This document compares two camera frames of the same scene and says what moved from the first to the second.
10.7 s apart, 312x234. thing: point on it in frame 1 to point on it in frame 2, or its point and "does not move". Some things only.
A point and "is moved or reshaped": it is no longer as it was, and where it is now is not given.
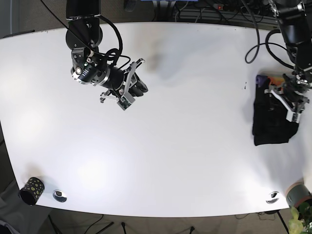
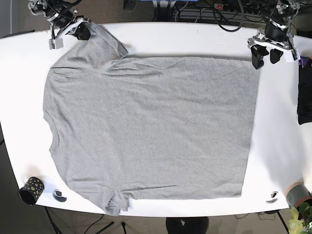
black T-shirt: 270,125 is moved or reshaped
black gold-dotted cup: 31,190 does not move
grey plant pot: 297,194 does not move
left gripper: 125,98 to 57,42
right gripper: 294,100 to 291,53
